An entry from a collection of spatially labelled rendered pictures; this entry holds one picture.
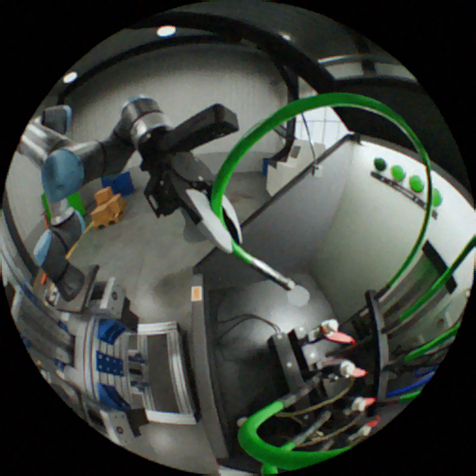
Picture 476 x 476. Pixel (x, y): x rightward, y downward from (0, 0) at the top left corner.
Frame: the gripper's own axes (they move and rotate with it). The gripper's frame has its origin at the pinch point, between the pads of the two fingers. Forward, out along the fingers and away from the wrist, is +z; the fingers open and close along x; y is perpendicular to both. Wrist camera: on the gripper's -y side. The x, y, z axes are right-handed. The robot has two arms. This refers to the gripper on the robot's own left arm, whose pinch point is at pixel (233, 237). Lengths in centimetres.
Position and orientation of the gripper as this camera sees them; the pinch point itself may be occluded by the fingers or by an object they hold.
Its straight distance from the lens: 18.2
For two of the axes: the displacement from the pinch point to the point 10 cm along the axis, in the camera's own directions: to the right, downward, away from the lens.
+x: -4.1, 3.7, -8.3
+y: -7.2, 4.2, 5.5
